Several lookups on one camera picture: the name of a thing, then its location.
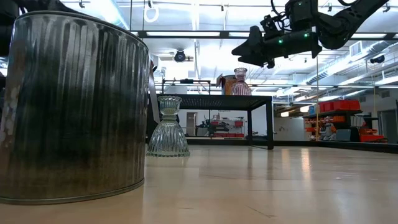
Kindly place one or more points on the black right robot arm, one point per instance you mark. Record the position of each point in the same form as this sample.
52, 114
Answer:
339, 28

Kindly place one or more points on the workbench with red bins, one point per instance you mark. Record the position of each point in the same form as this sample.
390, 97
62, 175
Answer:
220, 126

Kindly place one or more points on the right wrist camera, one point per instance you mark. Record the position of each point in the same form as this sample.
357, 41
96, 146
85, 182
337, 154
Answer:
270, 26

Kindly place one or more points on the thin vertical pole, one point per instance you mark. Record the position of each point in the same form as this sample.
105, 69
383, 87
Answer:
317, 93

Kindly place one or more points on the tin can with orange tags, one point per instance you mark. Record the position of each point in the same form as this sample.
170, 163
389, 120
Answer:
228, 85

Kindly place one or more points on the grey door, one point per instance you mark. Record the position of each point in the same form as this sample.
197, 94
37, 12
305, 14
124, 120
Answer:
191, 124

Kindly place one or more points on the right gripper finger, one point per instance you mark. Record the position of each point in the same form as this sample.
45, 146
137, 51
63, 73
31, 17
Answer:
253, 46
261, 61

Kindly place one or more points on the black metal table frame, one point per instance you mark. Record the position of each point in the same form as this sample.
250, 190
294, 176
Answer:
326, 145

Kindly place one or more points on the black ceiling camera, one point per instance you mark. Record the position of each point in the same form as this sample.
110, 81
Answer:
377, 59

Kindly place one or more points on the clear glass candle holder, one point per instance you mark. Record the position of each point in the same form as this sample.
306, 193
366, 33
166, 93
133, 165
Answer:
168, 133

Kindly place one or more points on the black mesh metal shelf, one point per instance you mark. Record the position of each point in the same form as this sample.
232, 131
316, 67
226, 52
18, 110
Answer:
217, 102

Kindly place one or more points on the black round lamp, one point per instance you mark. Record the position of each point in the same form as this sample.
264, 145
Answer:
179, 56

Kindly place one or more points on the pink glass candle holder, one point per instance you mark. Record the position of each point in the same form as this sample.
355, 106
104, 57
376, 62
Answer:
241, 87

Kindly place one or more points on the black overhead frame beam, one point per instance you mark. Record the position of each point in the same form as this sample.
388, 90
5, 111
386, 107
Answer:
186, 34

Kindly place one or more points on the shelf with red bins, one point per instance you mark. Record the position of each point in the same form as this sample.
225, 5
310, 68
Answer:
339, 105

